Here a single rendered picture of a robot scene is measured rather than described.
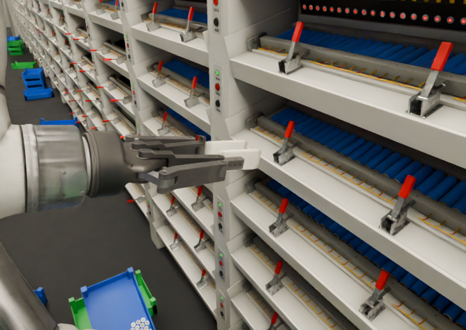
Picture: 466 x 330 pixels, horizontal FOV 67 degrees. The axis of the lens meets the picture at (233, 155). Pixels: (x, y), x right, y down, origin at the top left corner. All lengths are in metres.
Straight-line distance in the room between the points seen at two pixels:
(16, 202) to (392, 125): 0.46
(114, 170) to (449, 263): 0.46
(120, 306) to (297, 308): 0.83
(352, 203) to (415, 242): 0.12
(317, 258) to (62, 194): 0.57
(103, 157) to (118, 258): 1.54
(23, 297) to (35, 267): 1.09
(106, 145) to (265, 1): 0.57
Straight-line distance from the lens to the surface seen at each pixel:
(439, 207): 0.62
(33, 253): 2.11
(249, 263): 1.06
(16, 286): 0.94
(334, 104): 0.59
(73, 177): 0.38
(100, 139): 0.40
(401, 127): 0.53
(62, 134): 0.39
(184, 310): 1.63
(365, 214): 0.63
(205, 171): 0.42
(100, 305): 1.58
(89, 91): 2.75
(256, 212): 0.92
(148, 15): 1.45
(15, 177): 0.37
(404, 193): 0.59
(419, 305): 0.73
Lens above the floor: 1.25
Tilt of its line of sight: 27 degrees down
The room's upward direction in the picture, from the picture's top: straight up
